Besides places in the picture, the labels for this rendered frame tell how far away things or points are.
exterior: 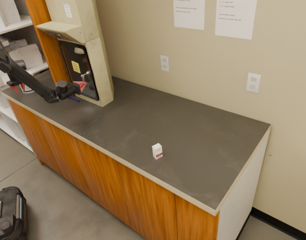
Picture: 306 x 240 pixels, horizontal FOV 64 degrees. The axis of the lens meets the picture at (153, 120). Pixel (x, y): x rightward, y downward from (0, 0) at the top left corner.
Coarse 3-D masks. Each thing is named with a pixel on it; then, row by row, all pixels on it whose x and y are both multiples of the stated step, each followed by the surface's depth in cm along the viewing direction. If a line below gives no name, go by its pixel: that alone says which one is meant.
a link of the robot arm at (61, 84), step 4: (60, 80) 148; (64, 80) 148; (56, 84) 145; (60, 84) 146; (64, 84) 146; (56, 88) 145; (60, 88) 146; (64, 88) 146; (56, 92) 148; (60, 92) 149; (64, 92) 149; (56, 96) 151; (52, 100) 149; (56, 100) 150
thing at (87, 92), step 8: (64, 48) 166; (72, 48) 159; (80, 48) 154; (64, 56) 171; (72, 56) 164; (80, 56) 159; (80, 64) 164; (88, 64) 157; (72, 72) 176; (88, 72) 162; (72, 80) 182; (80, 80) 175; (88, 80) 168; (88, 88) 173; (88, 96) 179; (96, 96) 171
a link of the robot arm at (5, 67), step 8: (8, 56) 123; (0, 64) 114; (8, 64) 118; (16, 64) 124; (8, 72) 123; (16, 72) 125; (24, 72) 128; (24, 80) 131; (32, 80) 133; (32, 88) 137; (40, 88) 139; (48, 88) 146; (48, 96) 145
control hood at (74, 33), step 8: (40, 24) 155; (48, 24) 153; (56, 24) 151; (64, 24) 149; (72, 24) 148; (56, 32) 146; (64, 32) 138; (72, 32) 140; (80, 32) 144; (72, 40) 150; (80, 40) 146
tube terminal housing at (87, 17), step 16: (48, 0) 152; (64, 0) 142; (80, 0) 138; (64, 16) 149; (80, 16) 141; (96, 16) 155; (96, 32) 153; (96, 48) 156; (96, 64) 160; (96, 80) 165; (80, 96) 189; (112, 96) 182
